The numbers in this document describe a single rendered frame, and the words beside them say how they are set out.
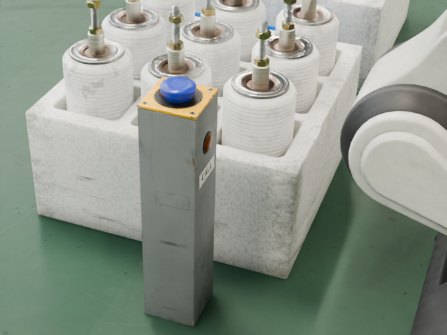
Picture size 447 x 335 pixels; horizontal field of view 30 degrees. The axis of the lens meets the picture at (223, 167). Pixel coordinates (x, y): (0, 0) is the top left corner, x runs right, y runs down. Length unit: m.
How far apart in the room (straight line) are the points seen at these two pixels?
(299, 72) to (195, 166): 0.29
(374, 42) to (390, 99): 0.71
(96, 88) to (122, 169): 0.12
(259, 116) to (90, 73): 0.24
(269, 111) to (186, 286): 0.24
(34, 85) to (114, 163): 0.50
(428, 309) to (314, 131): 0.36
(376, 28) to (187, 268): 0.69
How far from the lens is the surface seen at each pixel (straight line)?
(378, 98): 0.85
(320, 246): 1.22
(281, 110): 1.06
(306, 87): 1.18
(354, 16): 1.54
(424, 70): 0.85
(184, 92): 0.91
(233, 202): 1.10
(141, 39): 1.23
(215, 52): 1.18
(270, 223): 1.10
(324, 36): 1.26
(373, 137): 0.84
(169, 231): 1.00
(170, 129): 0.91
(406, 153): 0.83
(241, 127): 1.07
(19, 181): 1.36
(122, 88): 1.16
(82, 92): 1.15
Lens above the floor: 0.78
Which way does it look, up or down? 35 degrees down
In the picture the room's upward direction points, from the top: 2 degrees clockwise
